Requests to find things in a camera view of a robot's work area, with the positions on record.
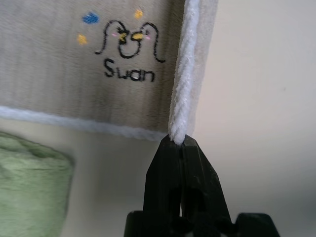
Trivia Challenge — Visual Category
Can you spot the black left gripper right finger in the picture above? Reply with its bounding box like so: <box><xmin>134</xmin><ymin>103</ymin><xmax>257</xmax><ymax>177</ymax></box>
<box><xmin>181</xmin><ymin>134</ymin><xmax>233</xmax><ymax>223</ymax></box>

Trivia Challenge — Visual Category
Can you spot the folded green towel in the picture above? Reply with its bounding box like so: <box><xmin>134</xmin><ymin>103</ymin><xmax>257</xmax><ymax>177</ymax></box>
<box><xmin>0</xmin><ymin>132</ymin><xmax>75</xmax><ymax>237</ymax></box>

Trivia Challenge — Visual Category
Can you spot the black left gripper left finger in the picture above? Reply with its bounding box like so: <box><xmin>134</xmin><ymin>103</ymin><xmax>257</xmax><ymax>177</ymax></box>
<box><xmin>142</xmin><ymin>134</ymin><xmax>185</xmax><ymax>217</ymax></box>

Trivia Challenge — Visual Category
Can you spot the beige towel with white trim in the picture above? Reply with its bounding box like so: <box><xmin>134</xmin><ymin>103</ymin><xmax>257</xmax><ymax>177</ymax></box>
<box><xmin>0</xmin><ymin>0</ymin><xmax>219</xmax><ymax>146</ymax></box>

